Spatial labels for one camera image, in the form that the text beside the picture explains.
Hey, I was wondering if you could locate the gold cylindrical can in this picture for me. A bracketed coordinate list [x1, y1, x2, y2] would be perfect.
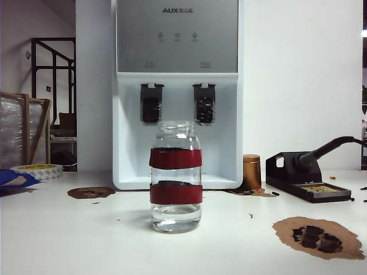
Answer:
[243, 154, 262, 190]

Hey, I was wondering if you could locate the black soldering iron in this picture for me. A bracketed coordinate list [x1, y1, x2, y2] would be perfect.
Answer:
[298, 136, 367, 172]

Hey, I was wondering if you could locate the clear bottle with red bands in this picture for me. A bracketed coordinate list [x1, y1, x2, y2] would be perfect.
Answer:
[148, 120, 204, 233]

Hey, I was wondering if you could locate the grey dispenser tap paddle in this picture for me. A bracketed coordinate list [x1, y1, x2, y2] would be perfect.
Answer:
[139, 82, 165, 126]
[192, 82, 216, 126]

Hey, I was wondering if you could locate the low wooden bench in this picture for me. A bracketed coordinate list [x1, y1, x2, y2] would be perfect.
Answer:
[49, 128, 78, 172]

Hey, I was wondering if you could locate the wooden crate with plastic wrap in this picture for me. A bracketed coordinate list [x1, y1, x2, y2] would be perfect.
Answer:
[0, 91, 53, 170]

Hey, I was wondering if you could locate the white tape roll yellow core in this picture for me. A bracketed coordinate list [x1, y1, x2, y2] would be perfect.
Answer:
[10, 163, 64, 182]

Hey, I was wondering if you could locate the white AUX water dispenser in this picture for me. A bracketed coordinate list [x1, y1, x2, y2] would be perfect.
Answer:
[111, 0, 244, 191]

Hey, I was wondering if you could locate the blue cloth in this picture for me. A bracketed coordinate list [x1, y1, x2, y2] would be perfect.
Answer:
[0, 168, 41, 188]

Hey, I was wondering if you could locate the black soldering iron stand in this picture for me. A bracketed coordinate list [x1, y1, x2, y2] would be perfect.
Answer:
[265, 151, 353, 204]

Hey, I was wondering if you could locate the black metal frame rack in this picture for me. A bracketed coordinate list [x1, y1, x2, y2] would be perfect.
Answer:
[30, 37, 77, 115]

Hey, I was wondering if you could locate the brown cardboard box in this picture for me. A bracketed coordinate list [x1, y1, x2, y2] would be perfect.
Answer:
[58, 112, 77, 129]

